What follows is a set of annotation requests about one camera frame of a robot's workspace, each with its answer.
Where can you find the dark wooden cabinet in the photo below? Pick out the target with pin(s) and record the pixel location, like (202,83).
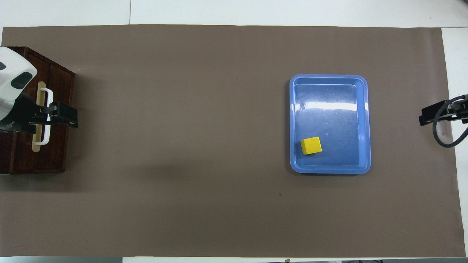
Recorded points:
(11,153)

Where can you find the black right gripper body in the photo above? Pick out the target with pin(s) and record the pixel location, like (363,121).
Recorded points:
(461,109)

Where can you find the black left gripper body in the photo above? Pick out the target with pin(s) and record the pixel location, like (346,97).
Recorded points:
(25,113)

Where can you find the brown table mat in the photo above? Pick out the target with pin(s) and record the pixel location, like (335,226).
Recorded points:
(182,146)

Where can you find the blue plastic tray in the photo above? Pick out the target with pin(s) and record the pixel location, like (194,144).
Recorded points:
(331,120)

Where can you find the yellow block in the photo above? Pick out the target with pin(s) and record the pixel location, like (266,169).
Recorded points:
(311,145)

